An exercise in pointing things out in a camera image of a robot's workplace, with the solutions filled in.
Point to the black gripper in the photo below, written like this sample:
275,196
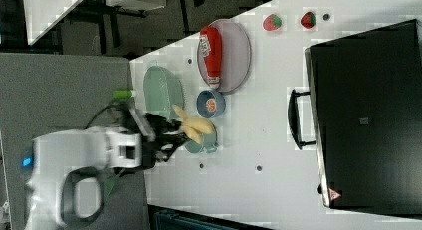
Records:
153,147

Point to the yellow plush peeled banana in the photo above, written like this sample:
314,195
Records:
194,127

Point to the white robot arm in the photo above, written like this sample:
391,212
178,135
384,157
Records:
70,167

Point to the green mug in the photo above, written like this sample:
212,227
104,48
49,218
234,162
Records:
208,145

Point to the green oval colander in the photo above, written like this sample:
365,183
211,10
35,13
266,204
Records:
162,89

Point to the small blue bowl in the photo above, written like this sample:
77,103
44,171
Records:
203,97

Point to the orange slice toy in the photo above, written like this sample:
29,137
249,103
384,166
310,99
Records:
211,105

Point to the bright green cup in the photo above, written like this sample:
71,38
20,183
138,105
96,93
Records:
123,94

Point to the red plush ketchup bottle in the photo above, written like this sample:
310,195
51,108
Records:
210,45

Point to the grey round plate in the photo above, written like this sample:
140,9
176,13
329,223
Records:
236,56

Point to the pink plush strawberry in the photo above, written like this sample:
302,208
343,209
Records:
272,22

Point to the dark red plush strawberry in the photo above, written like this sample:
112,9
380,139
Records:
308,20

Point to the silver black toaster oven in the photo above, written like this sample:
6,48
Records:
365,92

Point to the blue metal frame rail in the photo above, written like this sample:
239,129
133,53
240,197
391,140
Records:
161,218

